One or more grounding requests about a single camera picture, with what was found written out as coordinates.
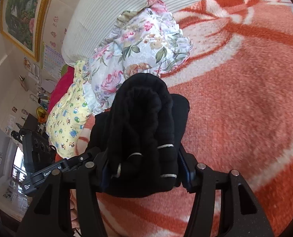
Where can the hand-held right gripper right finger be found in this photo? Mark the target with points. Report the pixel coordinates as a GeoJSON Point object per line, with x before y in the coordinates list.
{"type": "Point", "coordinates": [185, 170]}

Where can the floral ruffled pillow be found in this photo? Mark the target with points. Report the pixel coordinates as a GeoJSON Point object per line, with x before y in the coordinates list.
{"type": "Point", "coordinates": [136, 54]}

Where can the black pants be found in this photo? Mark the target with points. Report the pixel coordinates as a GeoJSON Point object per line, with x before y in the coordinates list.
{"type": "Point", "coordinates": [141, 118]}

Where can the gold framed landscape painting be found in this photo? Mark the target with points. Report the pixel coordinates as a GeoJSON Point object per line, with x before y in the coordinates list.
{"type": "Point", "coordinates": [23, 9]}

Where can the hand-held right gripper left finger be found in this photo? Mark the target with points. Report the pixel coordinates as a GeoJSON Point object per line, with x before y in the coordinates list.
{"type": "Point", "coordinates": [105, 177]}

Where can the yellow animal print cloth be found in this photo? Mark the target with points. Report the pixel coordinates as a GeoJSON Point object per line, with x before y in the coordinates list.
{"type": "Point", "coordinates": [67, 118]}

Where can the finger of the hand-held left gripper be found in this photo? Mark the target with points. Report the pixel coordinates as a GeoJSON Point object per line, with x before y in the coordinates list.
{"type": "Point", "coordinates": [84, 156]}

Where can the white striped cushion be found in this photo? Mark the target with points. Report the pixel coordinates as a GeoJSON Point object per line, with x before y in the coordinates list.
{"type": "Point", "coordinates": [99, 12]}

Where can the orange and white blanket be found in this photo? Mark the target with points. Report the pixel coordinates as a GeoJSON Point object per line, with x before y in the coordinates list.
{"type": "Point", "coordinates": [235, 103]}

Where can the magenta cloth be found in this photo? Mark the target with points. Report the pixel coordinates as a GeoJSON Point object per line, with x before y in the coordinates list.
{"type": "Point", "coordinates": [61, 86]}

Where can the dotted wall chart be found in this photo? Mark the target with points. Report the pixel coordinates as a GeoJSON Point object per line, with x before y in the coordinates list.
{"type": "Point", "coordinates": [51, 59]}

